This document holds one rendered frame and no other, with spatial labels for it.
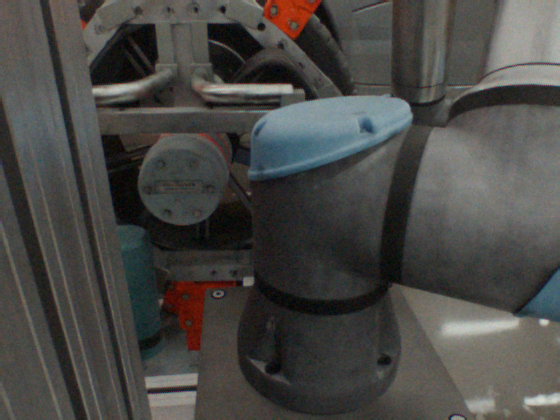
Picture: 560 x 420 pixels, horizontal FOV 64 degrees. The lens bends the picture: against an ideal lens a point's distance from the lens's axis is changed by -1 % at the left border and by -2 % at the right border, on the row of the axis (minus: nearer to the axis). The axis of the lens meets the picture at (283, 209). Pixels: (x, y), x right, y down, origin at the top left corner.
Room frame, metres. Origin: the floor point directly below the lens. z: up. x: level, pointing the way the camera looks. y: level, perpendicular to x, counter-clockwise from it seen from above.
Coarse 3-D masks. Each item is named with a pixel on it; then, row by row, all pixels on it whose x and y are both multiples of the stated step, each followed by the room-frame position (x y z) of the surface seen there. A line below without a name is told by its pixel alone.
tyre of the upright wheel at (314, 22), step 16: (80, 0) 0.87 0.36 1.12; (96, 0) 0.86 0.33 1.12; (256, 0) 0.87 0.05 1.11; (80, 16) 0.86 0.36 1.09; (304, 32) 0.87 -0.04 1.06; (320, 32) 0.88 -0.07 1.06; (304, 48) 0.88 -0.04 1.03; (320, 48) 0.88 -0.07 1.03; (336, 48) 0.88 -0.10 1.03; (320, 64) 0.88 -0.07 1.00; (336, 64) 0.88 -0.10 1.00; (336, 80) 0.88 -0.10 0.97; (352, 80) 0.89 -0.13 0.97
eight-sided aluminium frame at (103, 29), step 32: (128, 0) 0.78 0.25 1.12; (160, 0) 0.78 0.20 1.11; (192, 0) 0.78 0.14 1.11; (224, 0) 0.79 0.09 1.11; (96, 32) 0.78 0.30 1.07; (256, 32) 0.79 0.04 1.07; (96, 64) 0.82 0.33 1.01; (320, 96) 0.79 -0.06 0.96; (160, 256) 0.82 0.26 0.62; (192, 256) 0.82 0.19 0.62; (224, 256) 0.83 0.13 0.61
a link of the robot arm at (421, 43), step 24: (408, 0) 0.58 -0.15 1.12; (432, 0) 0.57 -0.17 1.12; (408, 24) 0.58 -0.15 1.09; (432, 24) 0.57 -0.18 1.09; (408, 48) 0.59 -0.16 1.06; (432, 48) 0.58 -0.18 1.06; (408, 72) 0.60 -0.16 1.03; (432, 72) 0.59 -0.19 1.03; (408, 96) 0.61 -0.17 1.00; (432, 96) 0.60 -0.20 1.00; (432, 120) 0.61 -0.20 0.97
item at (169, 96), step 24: (144, 24) 0.87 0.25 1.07; (240, 24) 0.87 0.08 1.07; (120, 48) 0.88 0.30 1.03; (264, 48) 0.89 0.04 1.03; (96, 72) 0.89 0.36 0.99; (144, 72) 0.89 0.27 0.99; (168, 96) 0.89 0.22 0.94; (120, 144) 1.07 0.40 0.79; (120, 168) 0.88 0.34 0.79; (120, 192) 0.93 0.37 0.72; (240, 192) 0.89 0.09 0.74; (120, 216) 0.86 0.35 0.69; (144, 216) 0.88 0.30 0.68; (216, 216) 1.02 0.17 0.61; (240, 216) 1.00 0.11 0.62; (168, 240) 0.87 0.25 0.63; (192, 240) 0.89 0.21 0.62; (216, 240) 0.90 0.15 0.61; (240, 240) 0.88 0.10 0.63
